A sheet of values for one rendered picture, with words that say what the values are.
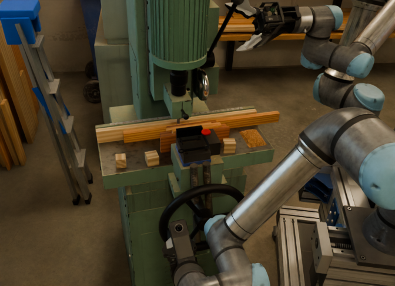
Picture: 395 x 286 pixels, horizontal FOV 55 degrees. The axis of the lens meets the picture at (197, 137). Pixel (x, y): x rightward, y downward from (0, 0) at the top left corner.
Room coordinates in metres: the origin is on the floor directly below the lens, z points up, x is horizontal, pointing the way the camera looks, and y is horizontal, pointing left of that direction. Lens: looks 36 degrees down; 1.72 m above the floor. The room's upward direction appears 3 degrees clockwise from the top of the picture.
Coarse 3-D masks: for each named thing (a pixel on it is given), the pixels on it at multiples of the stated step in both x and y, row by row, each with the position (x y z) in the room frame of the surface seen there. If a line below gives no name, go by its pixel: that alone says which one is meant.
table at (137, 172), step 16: (240, 128) 1.19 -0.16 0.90; (256, 128) 1.20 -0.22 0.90; (112, 144) 1.05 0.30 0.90; (128, 144) 1.06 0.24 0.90; (144, 144) 1.06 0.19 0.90; (240, 144) 1.09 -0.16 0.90; (112, 160) 0.97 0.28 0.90; (128, 160) 0.97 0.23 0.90; (144, 160) 0.98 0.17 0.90; (160, 160) 0.98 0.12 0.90; (224, 160) 1.02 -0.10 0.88; (240, 160) 1.03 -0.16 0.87; (256, 160) 1.05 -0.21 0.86; (112, 176) 0.90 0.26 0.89; (128, 176) 0.91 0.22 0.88; (144, 176) 0.93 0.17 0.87; (160, 176) 0.95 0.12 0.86; (176, 192) 0.87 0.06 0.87
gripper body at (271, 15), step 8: (264, 8) 1.10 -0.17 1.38; (272, 8) 1.10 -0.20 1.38; (280, 8) 1.10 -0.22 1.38; (288, 8) 1.11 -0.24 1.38; (296, 8) 1.11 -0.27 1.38; (256, 16) 1.12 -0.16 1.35; (264, 16) 1.08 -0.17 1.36; (272, 16) 1.07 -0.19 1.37; (280, 16) 1.09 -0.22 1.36; (288, 16) 1.11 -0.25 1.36; (296, 16) 1.09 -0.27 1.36; (256, 24) 1.11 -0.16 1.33; (264, 24) 1.07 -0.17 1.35; (272, 24) 1.05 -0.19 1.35; (280, 24) 1.06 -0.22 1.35; (288, 24) 1.12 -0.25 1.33; (296, 24) 1.10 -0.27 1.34; (256, 32) 1.11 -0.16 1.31; (264, 32) 1.09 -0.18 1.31; (272, 32) 1.09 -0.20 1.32; (288, 32) 1.13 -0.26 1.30
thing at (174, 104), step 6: (168, 84) 1.20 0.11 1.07; (168, 90) 1.15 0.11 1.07; (186, 90) 1.16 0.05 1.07; (168, 96) 1.13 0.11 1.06; (174, 96) 1.12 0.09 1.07; (180, 96) 1.12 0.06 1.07; (186, 96) 1.12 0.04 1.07; (168, 102) 1.13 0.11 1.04; (174, 102) 1.08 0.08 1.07; (180, 102) 1.09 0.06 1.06; (186, 102) 1.09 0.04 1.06; (168, 108) 1.13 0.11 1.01; (174, 108) 1.08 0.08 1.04; (180, 108) 1.09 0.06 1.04; (186, 108) 1.09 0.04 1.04; (174, 114) 1.08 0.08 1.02; (180, 114) 1.09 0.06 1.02
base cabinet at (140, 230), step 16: (160, 208) 0.95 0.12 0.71; (224, 208) 1.02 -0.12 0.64; (128, 224) 0.93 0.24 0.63; (144, 224) 0.93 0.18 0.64; (192, 224) 0.98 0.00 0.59; (128, 240) 0.98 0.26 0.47; (144, 240) 0.92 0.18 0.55; (160, 240) 0.94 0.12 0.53; (128, 256) 1.10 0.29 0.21; (144, 256) 0.92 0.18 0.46; (160, 256) 0.94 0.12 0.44; (208, 256) 1.00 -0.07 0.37; (144, 272) 0.92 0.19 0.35; (160, 272) 0.94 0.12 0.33; (208, 272) 1.01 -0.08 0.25
